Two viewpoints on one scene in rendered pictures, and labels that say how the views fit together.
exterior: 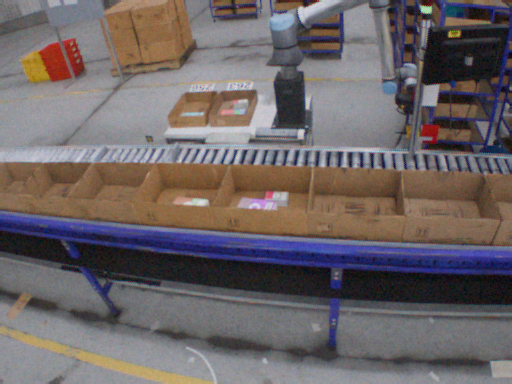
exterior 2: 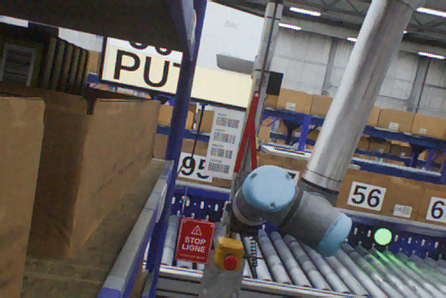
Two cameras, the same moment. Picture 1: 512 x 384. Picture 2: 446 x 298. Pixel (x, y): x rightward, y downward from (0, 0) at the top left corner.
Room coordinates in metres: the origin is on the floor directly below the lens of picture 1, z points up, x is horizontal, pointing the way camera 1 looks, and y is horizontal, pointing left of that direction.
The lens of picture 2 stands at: (2.67, -1.51, 1.25)
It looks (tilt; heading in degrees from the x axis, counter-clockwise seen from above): 7 degrees down; 156
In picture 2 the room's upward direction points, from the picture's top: 11 degrees clockwise
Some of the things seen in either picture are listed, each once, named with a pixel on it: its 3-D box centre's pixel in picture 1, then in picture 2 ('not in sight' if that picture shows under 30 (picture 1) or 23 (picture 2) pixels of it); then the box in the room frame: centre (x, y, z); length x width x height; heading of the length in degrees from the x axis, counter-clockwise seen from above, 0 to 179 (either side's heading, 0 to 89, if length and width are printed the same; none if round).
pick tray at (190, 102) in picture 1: (194, 108); not in sight; (2.59, 0.30, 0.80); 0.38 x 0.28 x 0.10; 162
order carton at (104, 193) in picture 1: (115, 192); not in sight; (1.51, 0.67, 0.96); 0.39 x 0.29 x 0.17; 71
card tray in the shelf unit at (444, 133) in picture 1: (446, 120); not in sight; (2.19, -1.57, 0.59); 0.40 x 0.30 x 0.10; 159
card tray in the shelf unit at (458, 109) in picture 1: (449, 97); not in sight; (2.19, -1.57, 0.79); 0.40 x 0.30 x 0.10; 162
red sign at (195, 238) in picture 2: (424, 134); (205, 242); (1.70, -1.08, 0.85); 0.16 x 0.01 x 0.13; 71
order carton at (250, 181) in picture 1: (266, 200); (365, 191); (1.26, -0.07, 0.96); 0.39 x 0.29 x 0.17; 71
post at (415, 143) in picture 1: (418, 97); (244, 160); (1.70, -1.01, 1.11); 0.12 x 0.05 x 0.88; 71
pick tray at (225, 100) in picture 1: (234, 107); not in sight; (2.49, 0.00, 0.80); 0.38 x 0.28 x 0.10; 162
